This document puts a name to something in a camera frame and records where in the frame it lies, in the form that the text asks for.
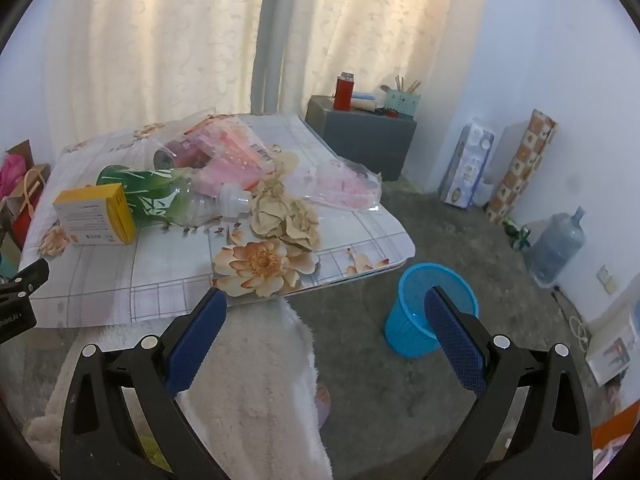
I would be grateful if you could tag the person's leg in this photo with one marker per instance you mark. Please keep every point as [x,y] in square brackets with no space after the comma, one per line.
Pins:
[260,385]
[45,432]

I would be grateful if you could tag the cream patterned curtain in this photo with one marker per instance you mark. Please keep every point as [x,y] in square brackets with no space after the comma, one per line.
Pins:
[375,25]
[150,50]

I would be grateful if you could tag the grey vertical pipe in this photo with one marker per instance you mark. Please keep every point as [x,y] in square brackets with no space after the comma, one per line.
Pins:
[270,60]

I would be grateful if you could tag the clear bag with pink sheets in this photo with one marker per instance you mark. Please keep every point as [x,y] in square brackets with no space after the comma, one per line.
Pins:
[345,187]

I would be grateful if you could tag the pink plastic bag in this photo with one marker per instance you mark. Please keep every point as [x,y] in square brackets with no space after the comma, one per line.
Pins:
[11,175]

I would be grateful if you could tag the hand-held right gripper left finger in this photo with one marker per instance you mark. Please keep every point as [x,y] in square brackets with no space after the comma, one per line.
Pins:
[197,340]

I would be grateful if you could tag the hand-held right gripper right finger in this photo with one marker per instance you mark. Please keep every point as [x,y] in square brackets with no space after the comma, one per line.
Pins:
[457,345]

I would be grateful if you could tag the wall outlet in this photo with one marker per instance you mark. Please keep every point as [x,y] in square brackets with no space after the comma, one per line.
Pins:
[607,280]

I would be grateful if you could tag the green plastic bottle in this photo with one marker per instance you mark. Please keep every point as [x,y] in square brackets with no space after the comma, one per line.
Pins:
[150,190]

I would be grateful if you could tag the orange object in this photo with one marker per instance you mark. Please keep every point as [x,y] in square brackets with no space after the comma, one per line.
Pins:
[615,425]

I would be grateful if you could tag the patterned paper roll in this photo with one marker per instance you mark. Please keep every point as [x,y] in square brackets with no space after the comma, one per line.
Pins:
[525,160]

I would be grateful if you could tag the red thermos bottle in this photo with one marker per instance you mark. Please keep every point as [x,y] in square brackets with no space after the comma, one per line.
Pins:
[343,92]

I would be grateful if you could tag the person's left leg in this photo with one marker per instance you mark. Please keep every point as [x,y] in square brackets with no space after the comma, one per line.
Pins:
[45,432]

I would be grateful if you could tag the blue plastic basket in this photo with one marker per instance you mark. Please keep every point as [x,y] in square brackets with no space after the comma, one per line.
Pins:
[410,330]

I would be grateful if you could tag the red bag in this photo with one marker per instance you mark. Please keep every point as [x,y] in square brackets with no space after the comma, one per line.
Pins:
[22,222]

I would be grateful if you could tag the wooden chopsticks bunch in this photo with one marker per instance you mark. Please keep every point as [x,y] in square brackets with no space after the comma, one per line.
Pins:
[400,84]

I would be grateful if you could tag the green chopstick holder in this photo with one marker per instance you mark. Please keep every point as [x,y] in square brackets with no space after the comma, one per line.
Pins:
[402,105]

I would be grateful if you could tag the pink slipper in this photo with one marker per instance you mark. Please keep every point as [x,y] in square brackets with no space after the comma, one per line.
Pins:
[323,402]

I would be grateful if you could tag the table with floral tablecloth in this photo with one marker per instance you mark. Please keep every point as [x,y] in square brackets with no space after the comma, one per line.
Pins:
[150,270]

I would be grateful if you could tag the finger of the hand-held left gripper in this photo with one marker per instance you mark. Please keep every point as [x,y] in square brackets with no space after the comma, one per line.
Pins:
[25,280]

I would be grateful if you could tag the brown cardboard box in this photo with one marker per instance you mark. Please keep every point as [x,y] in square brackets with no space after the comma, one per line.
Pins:
[21,150]

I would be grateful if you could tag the yellow cardboard box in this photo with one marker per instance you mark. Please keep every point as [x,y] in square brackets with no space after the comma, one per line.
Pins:
[92,215]

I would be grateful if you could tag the large water jug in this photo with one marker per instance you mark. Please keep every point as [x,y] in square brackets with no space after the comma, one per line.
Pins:
[555,247]

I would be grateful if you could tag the clear plastic cup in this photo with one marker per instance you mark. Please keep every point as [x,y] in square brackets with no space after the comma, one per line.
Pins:
[172,132]

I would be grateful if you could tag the toilet paper pack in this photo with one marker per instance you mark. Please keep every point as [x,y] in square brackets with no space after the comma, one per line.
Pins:
[467,165]

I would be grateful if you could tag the red drink can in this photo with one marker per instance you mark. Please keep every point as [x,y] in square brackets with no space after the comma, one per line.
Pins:
[180,157]

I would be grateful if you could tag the white tube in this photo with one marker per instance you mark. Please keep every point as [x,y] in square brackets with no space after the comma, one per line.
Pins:
[363,96]

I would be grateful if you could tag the white printed box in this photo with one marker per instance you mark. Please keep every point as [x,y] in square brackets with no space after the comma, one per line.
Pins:
[612,345]

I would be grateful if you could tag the grey cabinet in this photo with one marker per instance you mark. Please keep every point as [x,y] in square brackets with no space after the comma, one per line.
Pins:
[360,140]

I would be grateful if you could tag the person's right leg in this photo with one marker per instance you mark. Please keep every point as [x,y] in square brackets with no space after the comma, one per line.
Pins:
[260,385]

